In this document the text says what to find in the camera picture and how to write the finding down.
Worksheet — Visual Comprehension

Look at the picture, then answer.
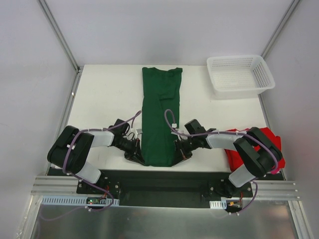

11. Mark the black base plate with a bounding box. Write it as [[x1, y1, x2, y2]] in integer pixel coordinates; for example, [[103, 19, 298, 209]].
[[76, 169, 254, 207]]

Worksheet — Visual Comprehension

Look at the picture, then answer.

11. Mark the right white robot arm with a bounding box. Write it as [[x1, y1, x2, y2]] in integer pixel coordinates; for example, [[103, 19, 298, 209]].
[[174, 119, 283, 197]]

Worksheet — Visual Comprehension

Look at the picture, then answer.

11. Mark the aluminium frame rail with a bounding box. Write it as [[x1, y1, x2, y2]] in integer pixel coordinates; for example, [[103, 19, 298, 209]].
[[31, 176, 301, 201]]

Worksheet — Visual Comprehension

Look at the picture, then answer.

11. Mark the white cable duct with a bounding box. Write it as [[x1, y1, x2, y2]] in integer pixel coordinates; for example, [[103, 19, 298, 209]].
[[209, 200, 227, 210], [42, 196, 120, 207]]

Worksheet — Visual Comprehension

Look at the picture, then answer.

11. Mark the green t shirt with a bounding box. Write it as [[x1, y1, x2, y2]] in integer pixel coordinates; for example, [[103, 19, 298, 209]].
[[141, 67, 182, 167]]

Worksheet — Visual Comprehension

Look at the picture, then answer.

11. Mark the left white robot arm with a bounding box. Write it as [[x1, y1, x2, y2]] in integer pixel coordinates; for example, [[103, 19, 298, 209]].
[[47, 119, 145, 194]]

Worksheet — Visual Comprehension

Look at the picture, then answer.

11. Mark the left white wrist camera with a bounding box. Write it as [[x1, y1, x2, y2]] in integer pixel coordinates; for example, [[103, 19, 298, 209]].
[[135, 128, 143, 137]]

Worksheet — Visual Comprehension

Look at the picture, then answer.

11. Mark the white plastic basket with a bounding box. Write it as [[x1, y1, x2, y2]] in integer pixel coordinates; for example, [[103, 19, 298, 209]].
[[206, 55, 275, 100]]

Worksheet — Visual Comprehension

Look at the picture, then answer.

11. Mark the left white cable duct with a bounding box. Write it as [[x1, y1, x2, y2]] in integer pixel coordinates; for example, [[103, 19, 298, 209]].
[[42, 196, 120, 207]]

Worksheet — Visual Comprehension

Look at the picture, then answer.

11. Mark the pink folded t shirt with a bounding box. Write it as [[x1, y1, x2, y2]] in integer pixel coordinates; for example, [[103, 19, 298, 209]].
[[271, 168, 280, 174]]

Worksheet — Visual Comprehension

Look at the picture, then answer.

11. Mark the right white cable duct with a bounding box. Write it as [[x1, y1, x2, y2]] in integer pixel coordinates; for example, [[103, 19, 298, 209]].
[[209, 200, 227, 210]]

